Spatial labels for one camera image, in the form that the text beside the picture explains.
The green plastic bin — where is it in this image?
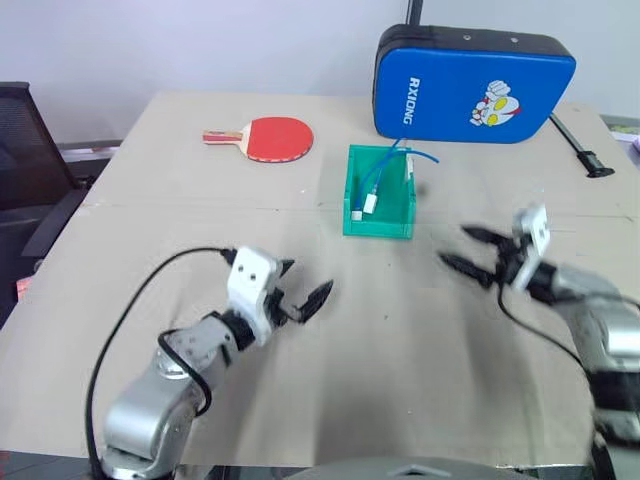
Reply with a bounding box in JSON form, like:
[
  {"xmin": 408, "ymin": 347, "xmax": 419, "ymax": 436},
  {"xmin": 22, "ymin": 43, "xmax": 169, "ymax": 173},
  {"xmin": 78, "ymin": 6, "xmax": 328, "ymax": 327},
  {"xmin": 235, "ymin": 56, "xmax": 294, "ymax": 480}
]
[{"xmin": 342, "ymin": 144, "xmax": 417, "ymax": 240}]

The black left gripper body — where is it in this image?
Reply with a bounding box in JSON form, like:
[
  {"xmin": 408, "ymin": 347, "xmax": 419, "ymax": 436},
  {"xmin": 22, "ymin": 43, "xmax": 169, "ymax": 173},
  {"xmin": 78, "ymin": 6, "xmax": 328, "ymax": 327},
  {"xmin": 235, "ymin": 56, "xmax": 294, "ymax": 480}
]
[{"xmin": 267, "ymin": 286, "xmax": 306, "ymax": 329}]

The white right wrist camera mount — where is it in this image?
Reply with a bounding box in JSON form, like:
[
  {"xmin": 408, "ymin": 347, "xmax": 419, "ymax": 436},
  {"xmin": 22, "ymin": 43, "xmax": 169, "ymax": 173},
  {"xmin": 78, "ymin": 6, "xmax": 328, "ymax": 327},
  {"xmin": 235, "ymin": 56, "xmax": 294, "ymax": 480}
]
[{"xmin": 508, "ymin": 203, "xmax": 552, "ymax": 292}]

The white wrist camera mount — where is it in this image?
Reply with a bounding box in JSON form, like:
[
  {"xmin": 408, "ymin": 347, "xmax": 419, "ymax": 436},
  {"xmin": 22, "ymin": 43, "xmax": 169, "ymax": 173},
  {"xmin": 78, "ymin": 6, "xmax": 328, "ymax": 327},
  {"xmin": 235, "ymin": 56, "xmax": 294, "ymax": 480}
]
[
  {"xmin": 508, "ymin": 203, "xmax": 552, "ymax": 292},
  {"xmin": 226, "ymin": 246, "xmax": 283, "ymax": 347}
]

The blue RXIONG kick pad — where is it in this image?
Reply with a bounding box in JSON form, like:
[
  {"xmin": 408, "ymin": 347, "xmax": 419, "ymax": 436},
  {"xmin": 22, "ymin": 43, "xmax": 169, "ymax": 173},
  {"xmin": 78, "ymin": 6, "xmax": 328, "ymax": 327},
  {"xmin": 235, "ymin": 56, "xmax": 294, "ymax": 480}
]
[{"xmin": 371, "ymin": 23, "xmax": 578, "ymax": 145}]

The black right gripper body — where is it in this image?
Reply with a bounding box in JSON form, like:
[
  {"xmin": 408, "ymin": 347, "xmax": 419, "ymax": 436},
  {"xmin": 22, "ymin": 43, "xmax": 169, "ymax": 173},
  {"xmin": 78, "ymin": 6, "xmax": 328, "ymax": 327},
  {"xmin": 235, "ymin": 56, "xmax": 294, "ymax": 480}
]
[{"xmin": 491, "ymin": 234, "xmax": 527, "ymax": 287}]

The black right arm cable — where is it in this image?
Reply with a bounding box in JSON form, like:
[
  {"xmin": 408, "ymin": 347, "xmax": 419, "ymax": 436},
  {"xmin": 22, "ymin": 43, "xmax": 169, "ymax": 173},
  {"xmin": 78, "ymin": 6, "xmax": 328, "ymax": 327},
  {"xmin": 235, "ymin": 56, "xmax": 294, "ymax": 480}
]
[{"xmin": 496, "ymin": 283, "xmax": 597, "ymax": 377}]

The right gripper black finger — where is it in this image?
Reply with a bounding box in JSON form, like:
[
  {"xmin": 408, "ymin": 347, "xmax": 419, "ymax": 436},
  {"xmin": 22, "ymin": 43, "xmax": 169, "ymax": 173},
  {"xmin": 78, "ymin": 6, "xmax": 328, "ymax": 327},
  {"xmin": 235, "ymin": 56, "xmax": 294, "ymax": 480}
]
[
  {"xmin": 438, "ymin": 253, "xmax": 497, "ymax": 289},
  {"xmin": 460, "ymin": 225, "xmax": 505, "ymax": 248}
]

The black office chair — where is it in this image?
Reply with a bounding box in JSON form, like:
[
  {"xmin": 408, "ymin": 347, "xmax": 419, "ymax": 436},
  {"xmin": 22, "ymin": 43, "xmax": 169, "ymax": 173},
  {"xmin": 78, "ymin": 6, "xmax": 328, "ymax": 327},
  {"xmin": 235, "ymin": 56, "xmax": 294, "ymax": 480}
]
[{"xmin": 0, "ymin": 81, "xmax": 124, "ymax": 314}]

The blue cable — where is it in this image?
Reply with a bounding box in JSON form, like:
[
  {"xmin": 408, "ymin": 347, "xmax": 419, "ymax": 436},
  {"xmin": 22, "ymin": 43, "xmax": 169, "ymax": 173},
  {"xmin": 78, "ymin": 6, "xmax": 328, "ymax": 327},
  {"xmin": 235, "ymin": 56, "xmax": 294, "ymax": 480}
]
[{"xmin": 356, "ymin": 138, "xmax": 442, "ymax": 202}]

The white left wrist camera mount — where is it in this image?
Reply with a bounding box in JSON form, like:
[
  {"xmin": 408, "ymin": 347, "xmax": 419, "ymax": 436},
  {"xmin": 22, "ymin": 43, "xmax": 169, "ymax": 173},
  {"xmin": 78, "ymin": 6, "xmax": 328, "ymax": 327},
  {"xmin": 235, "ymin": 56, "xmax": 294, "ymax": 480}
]
[{"xmin": 226, "ymin": 246, "xmax": 283, "ymax": 347}]

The red table tennis paddle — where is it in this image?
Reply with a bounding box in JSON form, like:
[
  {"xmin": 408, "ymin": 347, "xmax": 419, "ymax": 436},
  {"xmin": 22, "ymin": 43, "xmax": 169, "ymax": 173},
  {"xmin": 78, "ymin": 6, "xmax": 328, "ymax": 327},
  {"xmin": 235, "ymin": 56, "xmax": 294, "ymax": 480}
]
[{"xmin": 201, "ymin": 116, "xmax": 315, "ymax": 164}]

